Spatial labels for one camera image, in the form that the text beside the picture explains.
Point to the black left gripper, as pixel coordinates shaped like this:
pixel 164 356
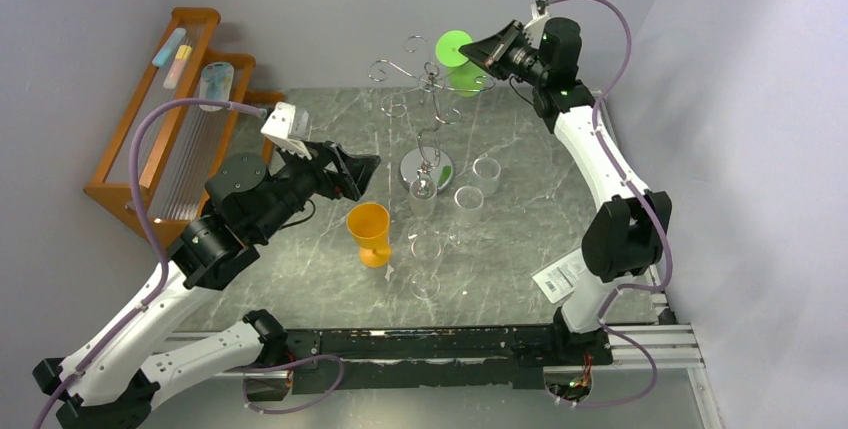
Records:
pixel 355 171

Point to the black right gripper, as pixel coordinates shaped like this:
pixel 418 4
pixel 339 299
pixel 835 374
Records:
pixel 515 49

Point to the green plastic wine glass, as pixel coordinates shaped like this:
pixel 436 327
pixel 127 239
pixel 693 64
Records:
pixel 463 76

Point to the orange plastic wine glass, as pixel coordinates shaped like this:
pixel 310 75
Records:
pixel 369 225

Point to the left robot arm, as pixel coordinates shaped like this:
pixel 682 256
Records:
pixel 117 379

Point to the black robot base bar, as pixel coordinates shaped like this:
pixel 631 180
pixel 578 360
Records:
pixel 450 356

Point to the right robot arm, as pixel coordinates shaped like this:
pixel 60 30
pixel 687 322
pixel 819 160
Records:
pixel 623 240

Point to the chrome wine glass rack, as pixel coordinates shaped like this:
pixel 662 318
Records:
pixel 428 157

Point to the clear stemmed wine glass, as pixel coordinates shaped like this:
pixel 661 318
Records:
pixel 422 197

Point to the clear wine glass lying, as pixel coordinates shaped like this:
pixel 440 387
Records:
pixel 434 253

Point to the blue blister pack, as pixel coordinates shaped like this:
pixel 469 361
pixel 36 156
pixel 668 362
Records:
pixel 216 81

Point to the orange wooden display shelf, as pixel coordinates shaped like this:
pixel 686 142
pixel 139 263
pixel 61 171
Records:
pixel 182 148

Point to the pastel toothbrush package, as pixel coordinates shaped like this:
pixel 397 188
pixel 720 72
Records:
pixel 176 51

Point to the white printed package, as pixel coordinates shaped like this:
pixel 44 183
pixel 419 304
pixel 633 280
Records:
pixel 559 279

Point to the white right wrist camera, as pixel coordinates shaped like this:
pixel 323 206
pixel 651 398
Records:
pixel 539 16

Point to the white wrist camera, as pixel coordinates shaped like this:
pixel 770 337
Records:
pixel 287 127
pixel 539 16

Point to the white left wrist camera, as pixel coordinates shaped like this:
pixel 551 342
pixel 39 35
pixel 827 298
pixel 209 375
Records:
pixel 287 127

